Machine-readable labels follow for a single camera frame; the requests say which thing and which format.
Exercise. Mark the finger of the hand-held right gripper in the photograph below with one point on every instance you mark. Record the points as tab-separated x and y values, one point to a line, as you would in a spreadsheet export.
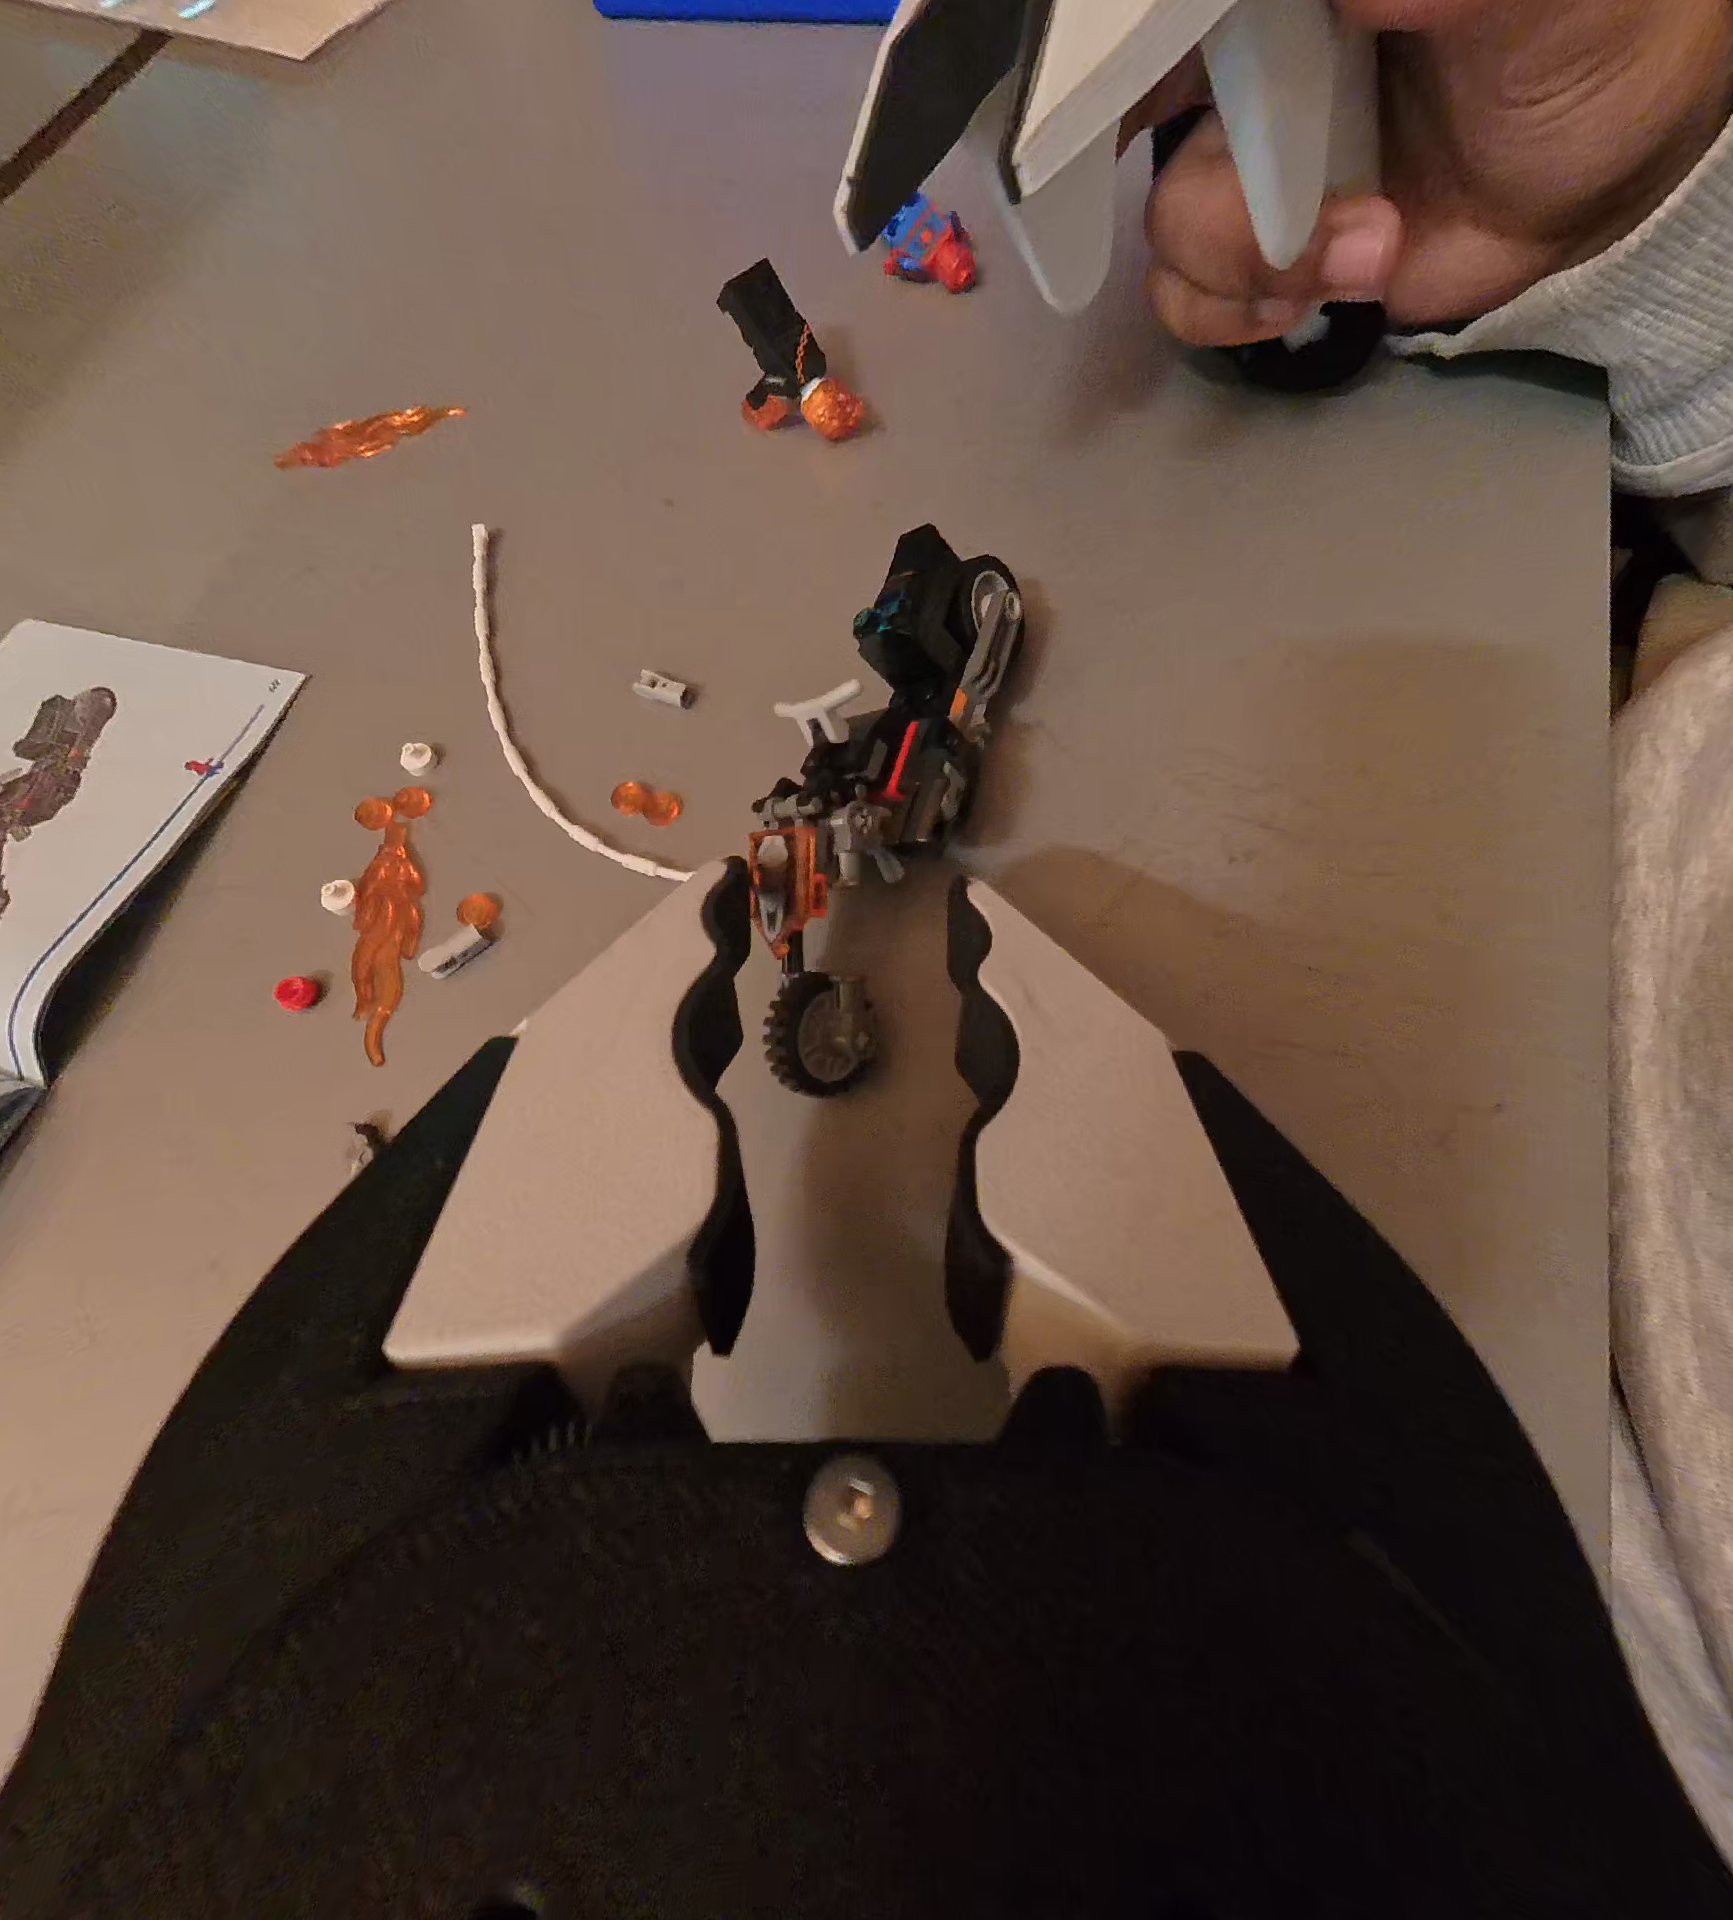
1107	74
940	104

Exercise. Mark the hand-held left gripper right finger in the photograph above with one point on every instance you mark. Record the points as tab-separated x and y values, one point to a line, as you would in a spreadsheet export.
1137	1201

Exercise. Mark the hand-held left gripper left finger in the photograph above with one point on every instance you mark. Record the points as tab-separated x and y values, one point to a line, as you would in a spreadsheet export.
566	1201

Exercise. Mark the orange skull lego piece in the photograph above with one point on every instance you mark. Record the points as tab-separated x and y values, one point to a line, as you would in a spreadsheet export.
776	884

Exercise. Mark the black lego motorcycle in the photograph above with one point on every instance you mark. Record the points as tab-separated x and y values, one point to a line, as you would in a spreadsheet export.
911	751

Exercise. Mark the person's right forearm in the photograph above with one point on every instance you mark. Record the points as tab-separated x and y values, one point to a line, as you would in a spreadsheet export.
1706	374

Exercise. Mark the blue and red lego minifigure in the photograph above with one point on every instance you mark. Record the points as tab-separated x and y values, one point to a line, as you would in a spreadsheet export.
932	249

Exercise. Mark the small dark lego piece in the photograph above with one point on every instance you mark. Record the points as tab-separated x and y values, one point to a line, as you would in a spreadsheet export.
366	1149

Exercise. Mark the light grey lego pin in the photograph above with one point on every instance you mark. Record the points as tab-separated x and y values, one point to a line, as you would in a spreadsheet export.
448	957

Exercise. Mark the black flame-head lego minifigure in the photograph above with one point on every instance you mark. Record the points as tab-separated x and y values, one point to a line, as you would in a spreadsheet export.
768	330

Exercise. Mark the large orange lego flame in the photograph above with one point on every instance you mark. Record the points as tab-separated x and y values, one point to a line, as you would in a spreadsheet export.
388	930

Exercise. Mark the red round lego stud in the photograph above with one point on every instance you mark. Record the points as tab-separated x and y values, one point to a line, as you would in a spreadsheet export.
298	993

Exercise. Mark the light grey lego clip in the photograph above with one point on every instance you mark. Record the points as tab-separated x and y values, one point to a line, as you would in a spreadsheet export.
663	691

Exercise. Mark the lego instruction booklet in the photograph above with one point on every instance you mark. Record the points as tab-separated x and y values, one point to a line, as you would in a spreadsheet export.
57	840

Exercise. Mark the slim orange lego flame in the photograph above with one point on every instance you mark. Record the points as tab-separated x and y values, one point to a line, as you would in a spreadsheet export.
370	434

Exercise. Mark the person's right hand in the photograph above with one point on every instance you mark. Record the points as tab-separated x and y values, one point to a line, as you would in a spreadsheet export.
1524	120

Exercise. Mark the large blue plastic bin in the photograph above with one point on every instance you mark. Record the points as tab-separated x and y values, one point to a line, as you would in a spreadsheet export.
746	8

